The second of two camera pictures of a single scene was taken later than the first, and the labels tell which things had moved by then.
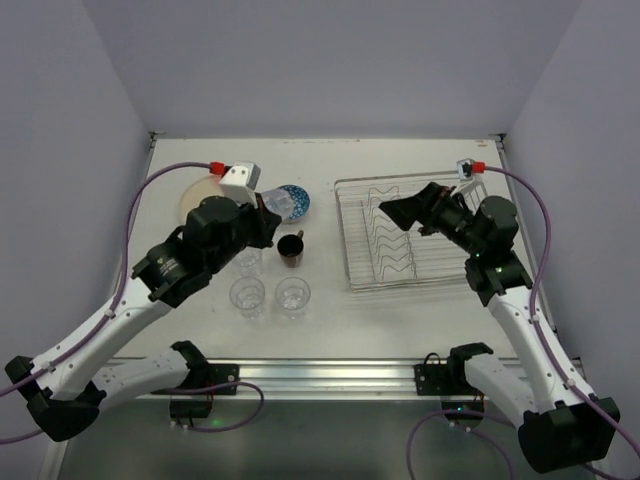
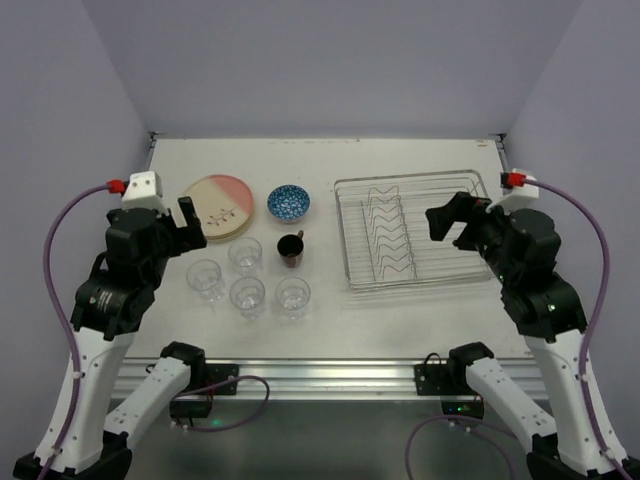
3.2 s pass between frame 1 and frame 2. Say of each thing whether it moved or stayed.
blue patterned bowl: stayed
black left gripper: moved
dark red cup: stayed
